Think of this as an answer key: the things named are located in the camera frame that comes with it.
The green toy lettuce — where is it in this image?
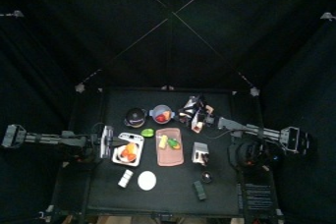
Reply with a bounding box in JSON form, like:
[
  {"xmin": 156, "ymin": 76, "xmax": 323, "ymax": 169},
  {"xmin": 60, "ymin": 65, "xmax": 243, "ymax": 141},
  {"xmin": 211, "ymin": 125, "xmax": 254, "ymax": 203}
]
[{"xmin": 139, "ymin": 128, "xmax": 156, "ymax": 139}]

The yellow corn with green husk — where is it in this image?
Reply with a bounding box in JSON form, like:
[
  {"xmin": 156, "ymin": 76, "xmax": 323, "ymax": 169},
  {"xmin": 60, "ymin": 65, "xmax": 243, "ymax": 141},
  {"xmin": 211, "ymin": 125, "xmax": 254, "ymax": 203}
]
[{"xmin": 167, "ymin": 137, "xmax": 183, "ymax": 150}]

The grey toy pot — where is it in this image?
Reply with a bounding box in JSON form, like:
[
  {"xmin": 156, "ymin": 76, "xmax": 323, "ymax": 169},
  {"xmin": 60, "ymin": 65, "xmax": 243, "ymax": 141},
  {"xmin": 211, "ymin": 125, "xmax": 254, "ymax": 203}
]
[{"xmin": 148, "ymin": 104, "xmax": 176, "ymax": 125}]

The orange toy fruit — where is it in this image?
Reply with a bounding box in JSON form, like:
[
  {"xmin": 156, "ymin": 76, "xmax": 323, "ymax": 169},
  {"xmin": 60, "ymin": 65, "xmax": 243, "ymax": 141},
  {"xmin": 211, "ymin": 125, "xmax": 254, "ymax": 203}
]
[{"xmin": 122, "ymin": 142, "xmax": 139, "ymax": 162}]

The small white block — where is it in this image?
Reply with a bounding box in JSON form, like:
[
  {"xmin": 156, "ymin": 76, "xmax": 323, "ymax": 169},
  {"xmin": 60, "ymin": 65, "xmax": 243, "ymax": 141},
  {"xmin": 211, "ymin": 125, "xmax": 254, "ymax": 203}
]
[{"xmin": 118, "ymin": 168, "xmax": 135, "ymax": 189}]

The white kettle with black handle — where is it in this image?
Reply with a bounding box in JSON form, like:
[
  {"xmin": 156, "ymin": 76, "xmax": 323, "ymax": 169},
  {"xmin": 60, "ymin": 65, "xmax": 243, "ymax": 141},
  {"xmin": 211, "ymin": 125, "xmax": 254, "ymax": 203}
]
[{"xmin": 182, "ymin": 95, "xmax": 207, "ymax": 119}]

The white round plate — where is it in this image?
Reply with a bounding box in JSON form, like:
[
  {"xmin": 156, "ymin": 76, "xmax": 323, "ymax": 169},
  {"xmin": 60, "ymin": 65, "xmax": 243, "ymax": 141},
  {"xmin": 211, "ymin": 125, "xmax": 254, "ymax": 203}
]
[{"xmin": 136, "ymin": 170, "xmax": 159, "ymax": 192}]

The white knife block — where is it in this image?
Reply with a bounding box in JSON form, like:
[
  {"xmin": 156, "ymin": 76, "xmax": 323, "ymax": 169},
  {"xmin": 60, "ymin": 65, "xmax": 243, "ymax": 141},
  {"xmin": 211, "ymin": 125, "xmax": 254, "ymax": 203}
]
[{"xmin": 192, "ymin": 141, "xmax": 211, "ymax": 166}]

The white printed label sheet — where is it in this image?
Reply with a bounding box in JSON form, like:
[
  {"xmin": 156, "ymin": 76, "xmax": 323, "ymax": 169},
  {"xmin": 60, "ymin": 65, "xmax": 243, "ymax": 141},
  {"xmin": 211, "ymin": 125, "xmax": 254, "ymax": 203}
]
[{"xmin": 243, "ymin": 182, "xmax": 274, "ymax": 212}]

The pink cutting board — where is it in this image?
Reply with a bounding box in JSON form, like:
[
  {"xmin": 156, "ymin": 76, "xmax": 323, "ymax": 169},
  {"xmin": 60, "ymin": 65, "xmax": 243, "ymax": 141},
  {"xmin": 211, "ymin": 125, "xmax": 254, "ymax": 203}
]
[{"xmin": 155, "ymin": 127, "xmax": 186, "ymax": 168}]

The white bowl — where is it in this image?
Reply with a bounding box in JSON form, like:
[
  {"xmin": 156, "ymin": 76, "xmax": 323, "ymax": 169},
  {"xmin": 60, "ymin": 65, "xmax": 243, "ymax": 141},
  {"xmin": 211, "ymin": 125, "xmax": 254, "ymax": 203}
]
[{"xmin": 115, "ymin": 142, "xmax": 142, "ymax": 163}]

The black toy pot with lid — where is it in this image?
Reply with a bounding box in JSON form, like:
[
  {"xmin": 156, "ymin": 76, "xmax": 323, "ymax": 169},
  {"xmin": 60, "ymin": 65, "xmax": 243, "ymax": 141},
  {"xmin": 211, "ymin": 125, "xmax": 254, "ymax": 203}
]
[{"xmin": 124, "ymin": 107, "xmax": 148, "ymax": 129}]

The yellow toy butter block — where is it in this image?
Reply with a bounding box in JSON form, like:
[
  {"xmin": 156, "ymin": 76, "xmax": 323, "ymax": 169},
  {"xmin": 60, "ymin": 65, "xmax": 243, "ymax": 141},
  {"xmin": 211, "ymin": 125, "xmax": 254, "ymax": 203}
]
[{"xmin": 158, "ymin": 135, "xmax": 171, "ymax": 150}]

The small black round cup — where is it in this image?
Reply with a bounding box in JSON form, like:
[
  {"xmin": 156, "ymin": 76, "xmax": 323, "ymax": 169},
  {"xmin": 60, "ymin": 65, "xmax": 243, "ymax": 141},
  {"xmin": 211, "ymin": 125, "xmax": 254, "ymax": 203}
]
[{"xmin": 200, "ymin": 171, "xmax": 214, "ymax": 184}]

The dark rectangular block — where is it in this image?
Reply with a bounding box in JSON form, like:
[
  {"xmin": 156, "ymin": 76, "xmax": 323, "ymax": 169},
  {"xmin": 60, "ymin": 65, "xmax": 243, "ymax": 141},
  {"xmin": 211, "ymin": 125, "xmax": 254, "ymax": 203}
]
[{"xmin": 192, "ymin": 180, "xmax": 210, "ymax": 201}]

